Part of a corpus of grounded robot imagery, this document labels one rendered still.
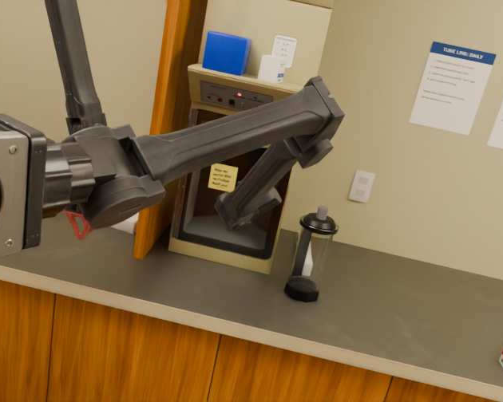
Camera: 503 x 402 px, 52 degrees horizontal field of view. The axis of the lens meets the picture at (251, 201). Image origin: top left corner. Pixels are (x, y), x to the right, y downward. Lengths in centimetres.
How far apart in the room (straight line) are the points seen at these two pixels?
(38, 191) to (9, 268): 93
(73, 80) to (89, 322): 65
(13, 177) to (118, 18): 148
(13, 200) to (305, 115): 43
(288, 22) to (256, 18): 8
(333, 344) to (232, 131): 77
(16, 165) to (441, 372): 113
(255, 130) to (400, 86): 119
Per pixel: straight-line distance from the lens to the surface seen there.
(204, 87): 136
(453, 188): 198
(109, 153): 63
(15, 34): 213
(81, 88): 118
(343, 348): 134
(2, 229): 54
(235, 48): 131
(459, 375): 142
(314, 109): 78
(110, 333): 146
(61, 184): 55
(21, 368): 165
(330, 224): 140
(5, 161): 51
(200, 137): 68
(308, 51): 140
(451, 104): 191
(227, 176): 146
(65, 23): 117
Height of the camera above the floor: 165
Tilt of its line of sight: 19 degrees down
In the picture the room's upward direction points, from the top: 12 degrees clockwise
